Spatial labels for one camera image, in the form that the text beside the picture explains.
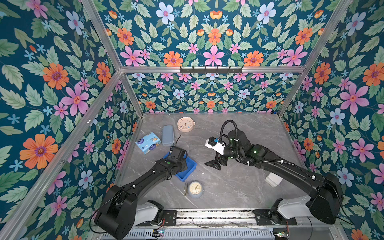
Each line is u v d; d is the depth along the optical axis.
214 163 0.63
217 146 0.62
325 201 0.39
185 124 1.11
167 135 1.05
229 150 0.63
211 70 0.92
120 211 0.41
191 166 0.88
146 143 0.96
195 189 0.80
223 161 0.65
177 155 0.68
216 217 0.75
